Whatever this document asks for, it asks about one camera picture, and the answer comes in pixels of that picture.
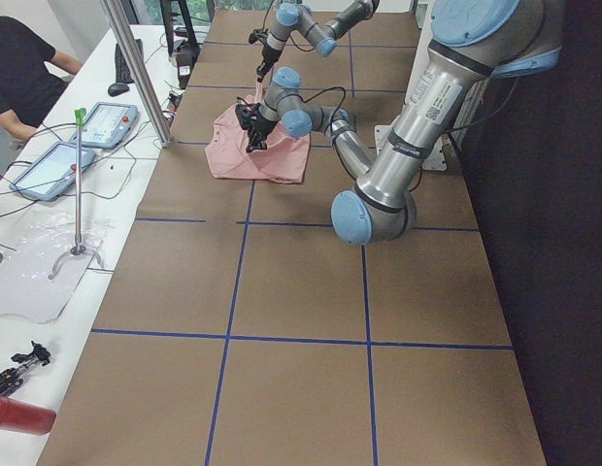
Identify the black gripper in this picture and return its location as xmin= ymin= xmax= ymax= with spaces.
xmin=235 ymin=102 xmax=277 ymax=153
xmin=256 ymin=44 xmax=280 ymax=83

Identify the pink Snoopy t-shirt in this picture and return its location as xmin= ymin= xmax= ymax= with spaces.
xmin=205 ymin=105 xmax=311 ymax=183

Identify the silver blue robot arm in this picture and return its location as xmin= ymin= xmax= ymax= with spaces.
xmin=236 ymin=1 xmax=565 ymax=245
xmin=248 ymin=0 xmax=380 ymax=83

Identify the black keyboard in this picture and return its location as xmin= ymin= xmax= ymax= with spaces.
xmin=115 ymin=44 xmax=134 ymax=84

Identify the black computer mouse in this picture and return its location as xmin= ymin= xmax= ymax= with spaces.
xmin=107 ymin=83 xmax=130 ymax=97

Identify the far blue teach pendant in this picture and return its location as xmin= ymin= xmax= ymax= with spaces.
xmin=75 ymin=102 xmax=139 ymax=150

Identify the blue teach pendant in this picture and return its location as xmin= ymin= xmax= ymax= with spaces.
xmin=10 ymin=141 xmax=77 ymax=202
xmin=75 ymin=102 xmax=139 ymax=150

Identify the brown paper table cover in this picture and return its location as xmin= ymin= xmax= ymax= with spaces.
xmin=40 ymin=11 xmax=545 ymax=465

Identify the near blue teach pendant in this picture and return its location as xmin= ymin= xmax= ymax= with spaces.
xmin=10 ymin=141 xmax=77 ymax=202

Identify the metal stand with green clip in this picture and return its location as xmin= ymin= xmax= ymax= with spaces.
xmin=48 ymin=108 xmax=103 ymax=281

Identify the person in black shirt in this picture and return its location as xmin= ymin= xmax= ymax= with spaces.
xmin=0 ymin=16 xmax=83 ymax=142

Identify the clear plastic bag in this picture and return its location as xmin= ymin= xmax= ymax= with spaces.
xmin=0 ymin=213 xmax=114 ymax=323

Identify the black folded tripod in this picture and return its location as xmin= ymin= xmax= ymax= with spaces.
xmin=0 ymin=341 xmax=51 ymax=397

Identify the red cylinder bottle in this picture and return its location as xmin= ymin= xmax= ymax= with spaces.
xmin=0 ymin=396 xmax=56 ymax=436

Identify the aluminium frame post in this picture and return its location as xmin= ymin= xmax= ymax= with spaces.
xmin=100 ymin=0 xmax=172 ymax=148

